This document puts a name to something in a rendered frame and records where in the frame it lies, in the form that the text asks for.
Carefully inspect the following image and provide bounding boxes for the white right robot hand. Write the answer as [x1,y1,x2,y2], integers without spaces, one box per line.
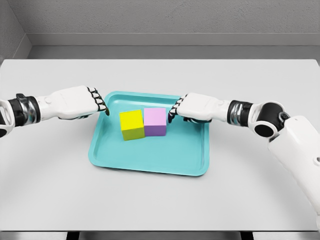
[167,92,214,124]

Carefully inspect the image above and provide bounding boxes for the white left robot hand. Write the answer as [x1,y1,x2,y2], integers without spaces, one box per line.
[56,85,110,121]

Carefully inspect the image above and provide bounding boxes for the pink purple cube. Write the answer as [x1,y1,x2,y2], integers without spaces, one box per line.
[143,107,167,137]

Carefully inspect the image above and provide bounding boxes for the yellow cube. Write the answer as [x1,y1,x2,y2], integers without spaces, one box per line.
[119,109,146,142]

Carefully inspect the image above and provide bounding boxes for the teal tray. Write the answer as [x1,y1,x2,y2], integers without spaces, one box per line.
[88,90,210,178]

